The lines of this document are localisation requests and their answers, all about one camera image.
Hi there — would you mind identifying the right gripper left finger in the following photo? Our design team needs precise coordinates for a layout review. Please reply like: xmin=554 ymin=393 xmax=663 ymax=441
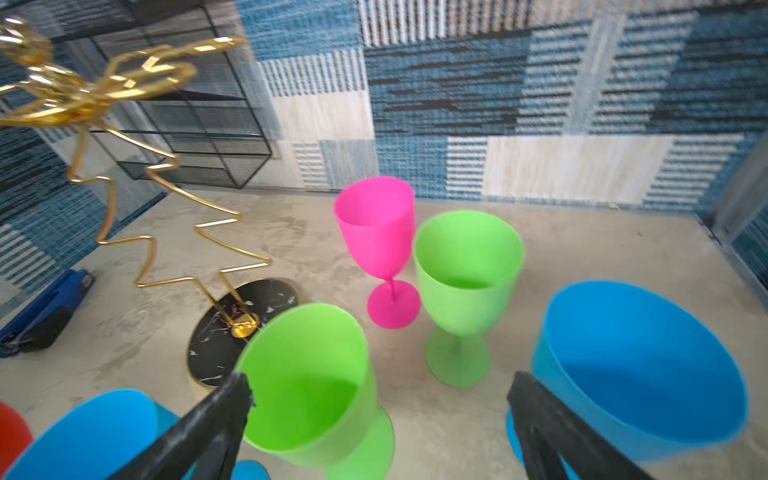
xmin=112 ymin=372 xmax=254 ymax=479

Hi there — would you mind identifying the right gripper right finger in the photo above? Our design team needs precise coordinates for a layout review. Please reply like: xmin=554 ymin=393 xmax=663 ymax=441
xmin=507 ymin=371 xmax=650 ymax=479

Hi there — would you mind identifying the blue plastic wine glass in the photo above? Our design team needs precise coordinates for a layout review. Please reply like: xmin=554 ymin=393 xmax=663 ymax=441
xmin=5 ymin=389 xmax=269 ymax=479
xmin=528 ymin=281 xmax=749 ymax=472

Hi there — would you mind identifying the green plastic wine glass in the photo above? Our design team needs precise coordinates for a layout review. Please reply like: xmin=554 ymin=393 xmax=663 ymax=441
xmin=235 ymin=303 xmax=395 ymax=479
xmin=413 ymin=210 xmax=525 ymax=388

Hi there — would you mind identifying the red plastic wine glass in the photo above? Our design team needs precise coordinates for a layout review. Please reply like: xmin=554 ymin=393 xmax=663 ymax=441
xmin=0 ymin=402 xmax=33 ymax=477

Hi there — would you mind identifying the magenta plastic wine glass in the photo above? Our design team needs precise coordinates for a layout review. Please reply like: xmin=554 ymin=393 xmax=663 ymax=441
xmin=334 ymin=177 xmax=421 ymax=330

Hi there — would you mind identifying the black mesh shelf rack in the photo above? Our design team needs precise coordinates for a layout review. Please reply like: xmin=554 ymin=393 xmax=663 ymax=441
xmin=54 ymin=1 xmax=275 ymax=189

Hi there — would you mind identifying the gold wire wine glass rack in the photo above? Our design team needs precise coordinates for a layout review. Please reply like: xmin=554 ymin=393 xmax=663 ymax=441
xmin=0 ymin=16 xmax=300 ymax=390

